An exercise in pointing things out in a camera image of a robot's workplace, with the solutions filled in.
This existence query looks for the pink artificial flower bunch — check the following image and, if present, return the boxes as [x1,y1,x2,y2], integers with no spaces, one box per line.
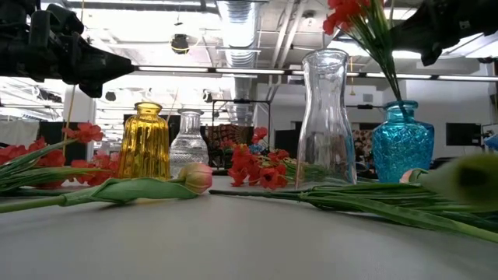
[0,122,120,195]

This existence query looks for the dark patterned cloth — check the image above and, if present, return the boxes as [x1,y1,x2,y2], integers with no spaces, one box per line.
[205,124,254,156]

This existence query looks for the black wall monitor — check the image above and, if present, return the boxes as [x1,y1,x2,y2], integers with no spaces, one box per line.
[445,122,482,147]

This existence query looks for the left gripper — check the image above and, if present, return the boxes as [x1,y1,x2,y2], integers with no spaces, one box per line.
[23,11,135,99]

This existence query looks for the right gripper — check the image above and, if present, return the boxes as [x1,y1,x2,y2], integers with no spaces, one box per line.
[390,0,498,67]

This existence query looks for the green stems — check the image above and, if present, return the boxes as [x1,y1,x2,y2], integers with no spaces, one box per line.
[209,182,498,244]

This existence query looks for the yellow ribbed glass vase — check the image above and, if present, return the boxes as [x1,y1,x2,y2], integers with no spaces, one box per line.
[117,101,172,180]

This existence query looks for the silver ceiling air duct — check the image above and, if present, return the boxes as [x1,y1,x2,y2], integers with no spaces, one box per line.
[216,0,260,125]

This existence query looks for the yellow hanging cable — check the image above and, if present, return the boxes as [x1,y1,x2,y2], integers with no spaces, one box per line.
[61,0,86,156]

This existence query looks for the long ceiling light strip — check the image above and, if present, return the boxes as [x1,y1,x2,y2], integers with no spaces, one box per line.
[134,65,498,82]

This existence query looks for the red artificial flower bunch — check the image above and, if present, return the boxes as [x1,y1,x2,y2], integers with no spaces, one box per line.
[321,0,409,117]
[227,126,374,191]

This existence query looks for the blue textured glass vase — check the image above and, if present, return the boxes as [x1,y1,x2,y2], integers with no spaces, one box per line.
[371,100,436,184]

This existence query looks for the black partition panel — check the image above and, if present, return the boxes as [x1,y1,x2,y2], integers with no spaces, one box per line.
[38,122,89,164]

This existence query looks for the black cabinet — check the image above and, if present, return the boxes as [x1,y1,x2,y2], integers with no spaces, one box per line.
[274,130,303,159]

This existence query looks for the tall clear glass carafe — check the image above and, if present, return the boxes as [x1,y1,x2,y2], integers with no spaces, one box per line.
[294,48,358,191]

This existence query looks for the small clear cut-glass vase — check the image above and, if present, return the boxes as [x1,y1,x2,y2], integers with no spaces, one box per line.
[169,108,210,178]

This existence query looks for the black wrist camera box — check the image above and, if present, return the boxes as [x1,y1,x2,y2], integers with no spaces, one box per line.
[45,2,86,38]

